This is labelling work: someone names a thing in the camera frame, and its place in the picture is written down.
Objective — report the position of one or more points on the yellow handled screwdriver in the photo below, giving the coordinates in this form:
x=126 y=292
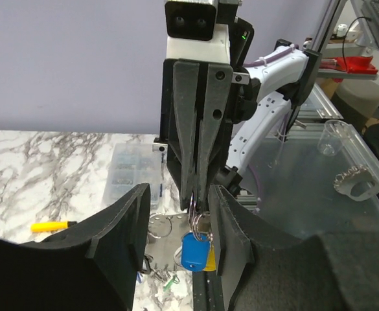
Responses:
x=51 y=226

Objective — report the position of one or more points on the green key tag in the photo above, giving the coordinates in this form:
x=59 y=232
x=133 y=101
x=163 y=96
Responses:
x=174 y=280

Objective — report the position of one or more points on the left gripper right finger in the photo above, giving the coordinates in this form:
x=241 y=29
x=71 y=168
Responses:
x=263 y=268

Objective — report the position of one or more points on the red block on shelf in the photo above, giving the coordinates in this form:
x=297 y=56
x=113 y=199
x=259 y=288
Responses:
x=352 y=67

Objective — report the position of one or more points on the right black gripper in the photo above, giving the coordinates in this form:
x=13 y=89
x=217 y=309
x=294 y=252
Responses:
x=198 y=109

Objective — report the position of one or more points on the clear plastic screw box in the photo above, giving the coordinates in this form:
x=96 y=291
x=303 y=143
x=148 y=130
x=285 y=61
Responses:
x=132 y=164

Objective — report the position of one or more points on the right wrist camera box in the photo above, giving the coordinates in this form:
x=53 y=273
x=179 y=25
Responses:
x=199 y=30

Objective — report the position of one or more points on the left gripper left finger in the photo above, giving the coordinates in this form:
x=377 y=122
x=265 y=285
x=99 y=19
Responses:
x=92 y=265

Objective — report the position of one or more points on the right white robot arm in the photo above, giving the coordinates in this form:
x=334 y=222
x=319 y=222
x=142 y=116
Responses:
x=273 y=88

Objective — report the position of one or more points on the clear acrylic panel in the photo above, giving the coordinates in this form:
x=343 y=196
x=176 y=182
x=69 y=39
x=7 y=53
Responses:
x=302 y=191

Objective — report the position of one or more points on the black key tag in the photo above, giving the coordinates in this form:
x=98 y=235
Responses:
x=146 y=267

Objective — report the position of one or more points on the grey round stool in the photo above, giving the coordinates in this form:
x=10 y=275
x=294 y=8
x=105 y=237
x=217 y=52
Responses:
x=356 y=100

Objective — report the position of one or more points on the blue tag key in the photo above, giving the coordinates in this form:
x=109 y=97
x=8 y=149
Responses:
x=196 y=243

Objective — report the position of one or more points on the yellow key tag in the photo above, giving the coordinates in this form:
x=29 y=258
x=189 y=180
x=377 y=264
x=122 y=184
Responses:
x=210 y=264

